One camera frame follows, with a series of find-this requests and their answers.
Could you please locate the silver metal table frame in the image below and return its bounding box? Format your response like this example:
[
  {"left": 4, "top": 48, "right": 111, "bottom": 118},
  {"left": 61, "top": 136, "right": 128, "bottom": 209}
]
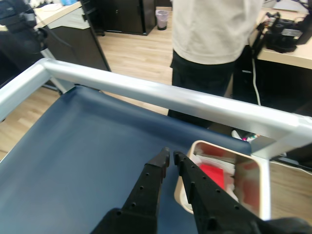
[{"left": 0, "top": 58, "right": 312, "bottom": 161}]

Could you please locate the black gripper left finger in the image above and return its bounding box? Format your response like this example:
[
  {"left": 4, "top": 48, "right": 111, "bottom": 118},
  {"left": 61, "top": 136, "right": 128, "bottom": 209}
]
[{"left": 92, "top": 146, "right": 171, "bottom": 234}]

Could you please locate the person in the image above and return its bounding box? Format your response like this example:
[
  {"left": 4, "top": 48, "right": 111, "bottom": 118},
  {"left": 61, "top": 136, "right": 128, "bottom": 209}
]
[{"left": 168, "top": 0, "right": 264, "bottom": 129}]

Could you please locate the beige-top counter desk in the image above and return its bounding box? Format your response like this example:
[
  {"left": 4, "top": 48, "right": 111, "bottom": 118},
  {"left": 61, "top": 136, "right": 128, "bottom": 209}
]
[{"left": 34, "top": 0, "right": 112, "bottom": 73}]

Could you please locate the white cable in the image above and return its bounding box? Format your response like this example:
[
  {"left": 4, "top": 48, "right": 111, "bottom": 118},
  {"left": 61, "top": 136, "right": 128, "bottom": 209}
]
[{"left": 251, "top": 58, "right": 261, "bottom": 106}]

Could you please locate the wooden-top desk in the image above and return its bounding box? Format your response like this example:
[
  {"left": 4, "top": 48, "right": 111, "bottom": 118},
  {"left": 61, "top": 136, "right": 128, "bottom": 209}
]
[{"left": 231, "top": 7, "right": 312, "bottom": 113}]

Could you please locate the waste bin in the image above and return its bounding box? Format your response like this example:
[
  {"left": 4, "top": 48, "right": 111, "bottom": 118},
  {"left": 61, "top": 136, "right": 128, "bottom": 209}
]
[{"left": 155, "top": 9, "right": 169, "bottom": 31}]

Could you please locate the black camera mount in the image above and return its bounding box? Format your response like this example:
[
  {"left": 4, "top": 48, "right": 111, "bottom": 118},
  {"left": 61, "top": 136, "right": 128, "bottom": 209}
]
[{"left": 0, "top": 0, "right": 48, "bottom": 54}]

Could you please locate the beige box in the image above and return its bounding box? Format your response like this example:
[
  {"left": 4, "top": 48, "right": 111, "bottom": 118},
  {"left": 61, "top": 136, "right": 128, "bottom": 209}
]
[{"left": 173, "top": 140, "right": 272, "bottom": 221}]

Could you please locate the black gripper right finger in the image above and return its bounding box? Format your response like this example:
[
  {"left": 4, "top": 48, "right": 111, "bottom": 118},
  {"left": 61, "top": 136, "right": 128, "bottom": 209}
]
[{"left": 173, "top": 150, "right": 263, "bottom": 234}]

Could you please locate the dark table mat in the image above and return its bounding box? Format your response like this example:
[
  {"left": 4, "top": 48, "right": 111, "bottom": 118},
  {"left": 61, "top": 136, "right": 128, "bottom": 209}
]
[{"left": 0, "top": 85, "right": 252, "bottom": 234}]

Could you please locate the black cabinet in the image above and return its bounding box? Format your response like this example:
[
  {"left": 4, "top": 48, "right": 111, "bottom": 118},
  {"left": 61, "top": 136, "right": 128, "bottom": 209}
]
[{"left": 97, "top": 0, "right": 156, "bottom": 36}]

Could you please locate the red cube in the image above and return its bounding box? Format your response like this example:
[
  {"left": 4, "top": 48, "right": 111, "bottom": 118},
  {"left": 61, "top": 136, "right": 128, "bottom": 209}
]
[{"left": 199, "top": 163, "right": 225, "bottom": 190}]

